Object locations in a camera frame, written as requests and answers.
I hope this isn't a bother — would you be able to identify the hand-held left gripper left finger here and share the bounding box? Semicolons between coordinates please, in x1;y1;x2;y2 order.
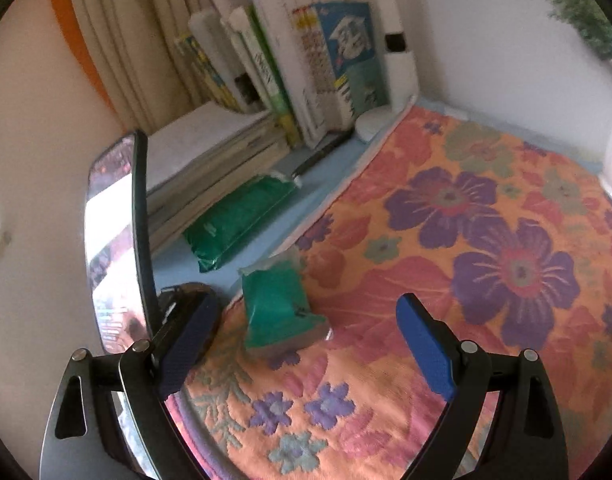
38;292;222;480

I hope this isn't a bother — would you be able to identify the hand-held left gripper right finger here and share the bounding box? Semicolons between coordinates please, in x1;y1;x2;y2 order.
396;293;569;480

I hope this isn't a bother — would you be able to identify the small green tissue packet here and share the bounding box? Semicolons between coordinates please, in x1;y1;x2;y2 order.
237;251;333;361

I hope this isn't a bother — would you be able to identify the floral fleece blanket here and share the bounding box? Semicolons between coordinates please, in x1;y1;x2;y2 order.
163;102;612;480

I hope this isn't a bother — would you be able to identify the black framed table mirror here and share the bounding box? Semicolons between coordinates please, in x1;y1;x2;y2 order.
83;130;219;480

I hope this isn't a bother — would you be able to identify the large green tissue packet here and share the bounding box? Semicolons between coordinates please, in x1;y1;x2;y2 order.
182;172;304;273

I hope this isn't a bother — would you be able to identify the stack of flat books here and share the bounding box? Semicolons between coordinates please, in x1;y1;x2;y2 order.
136;101;292;256

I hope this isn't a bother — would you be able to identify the black pen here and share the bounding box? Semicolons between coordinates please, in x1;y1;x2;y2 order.
291;130;351;177

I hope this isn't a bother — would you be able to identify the white desk lamp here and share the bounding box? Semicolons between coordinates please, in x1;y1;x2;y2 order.
356;0;419;143

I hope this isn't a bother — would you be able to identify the row of standing books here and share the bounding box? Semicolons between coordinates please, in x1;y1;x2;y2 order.
175;0;389;148

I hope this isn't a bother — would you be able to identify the beige curtain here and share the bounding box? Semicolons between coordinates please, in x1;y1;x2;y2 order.
66;0;247;126

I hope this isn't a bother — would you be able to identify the blue white flower bouquet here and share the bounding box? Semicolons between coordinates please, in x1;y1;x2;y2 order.
543;0;612;61

